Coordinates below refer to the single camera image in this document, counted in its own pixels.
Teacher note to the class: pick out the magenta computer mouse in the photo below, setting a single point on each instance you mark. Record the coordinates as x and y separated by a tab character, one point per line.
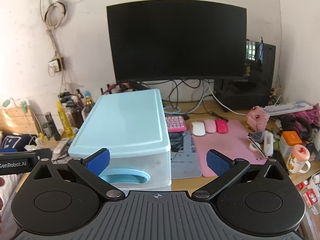
222	126

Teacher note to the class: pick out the white container with orange lid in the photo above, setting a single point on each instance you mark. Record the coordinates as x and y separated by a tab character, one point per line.
290	138

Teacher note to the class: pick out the black headphones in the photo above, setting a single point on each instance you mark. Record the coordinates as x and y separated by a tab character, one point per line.
297	125

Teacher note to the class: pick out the white computer mouse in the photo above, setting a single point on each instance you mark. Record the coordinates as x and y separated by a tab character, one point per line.
198	128

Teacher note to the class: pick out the blue haired figurine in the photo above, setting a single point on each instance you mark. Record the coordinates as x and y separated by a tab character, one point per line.
89	99

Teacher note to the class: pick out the small brown figurine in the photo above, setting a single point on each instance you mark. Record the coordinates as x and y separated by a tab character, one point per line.
275	95

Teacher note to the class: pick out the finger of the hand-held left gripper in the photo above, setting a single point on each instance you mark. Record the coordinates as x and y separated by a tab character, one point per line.
37	153

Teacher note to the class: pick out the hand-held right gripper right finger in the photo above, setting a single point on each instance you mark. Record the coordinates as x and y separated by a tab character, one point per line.
218	163

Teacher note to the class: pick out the red and white packets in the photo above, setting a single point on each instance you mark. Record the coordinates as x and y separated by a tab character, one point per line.
310	195

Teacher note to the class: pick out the white and blue keyboard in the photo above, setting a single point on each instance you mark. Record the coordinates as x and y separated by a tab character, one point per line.
287	108

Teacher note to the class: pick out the person's left hand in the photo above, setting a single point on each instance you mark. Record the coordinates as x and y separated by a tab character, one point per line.
1	182

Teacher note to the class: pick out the wall socket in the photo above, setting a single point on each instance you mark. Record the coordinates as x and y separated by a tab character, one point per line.
55	65

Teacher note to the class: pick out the white translucent case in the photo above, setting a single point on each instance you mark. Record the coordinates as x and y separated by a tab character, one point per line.
268	143

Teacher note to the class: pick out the black computer case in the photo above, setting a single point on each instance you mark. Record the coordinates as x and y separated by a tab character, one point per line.
250	87

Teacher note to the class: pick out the pink mouse pad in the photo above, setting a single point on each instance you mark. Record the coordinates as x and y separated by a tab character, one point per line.
225	147

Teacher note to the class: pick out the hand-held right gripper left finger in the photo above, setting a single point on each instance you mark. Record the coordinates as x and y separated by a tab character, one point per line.
98	162

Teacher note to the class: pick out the black curved monitor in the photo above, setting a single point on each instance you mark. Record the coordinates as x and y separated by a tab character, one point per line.
175	40

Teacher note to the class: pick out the navy printed pillow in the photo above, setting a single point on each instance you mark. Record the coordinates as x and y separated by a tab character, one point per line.
15	142

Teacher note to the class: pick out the yellow liquid bottle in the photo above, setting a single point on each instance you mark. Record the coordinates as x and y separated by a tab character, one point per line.
63	120

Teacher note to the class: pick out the pink keyboard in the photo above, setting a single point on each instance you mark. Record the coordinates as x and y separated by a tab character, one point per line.
176	123

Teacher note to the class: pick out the white remote control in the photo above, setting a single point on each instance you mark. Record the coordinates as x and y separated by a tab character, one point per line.
61	145

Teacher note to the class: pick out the purple cloth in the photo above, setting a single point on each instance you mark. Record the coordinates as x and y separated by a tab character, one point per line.
308	112

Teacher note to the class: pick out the grey printed desk mat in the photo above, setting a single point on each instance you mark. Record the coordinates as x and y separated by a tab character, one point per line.
185	160

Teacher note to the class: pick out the light pink computer mouse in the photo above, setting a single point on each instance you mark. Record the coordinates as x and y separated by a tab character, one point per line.
210	126

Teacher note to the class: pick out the white mug with orange lid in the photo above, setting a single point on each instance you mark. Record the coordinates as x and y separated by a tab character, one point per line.
296	161

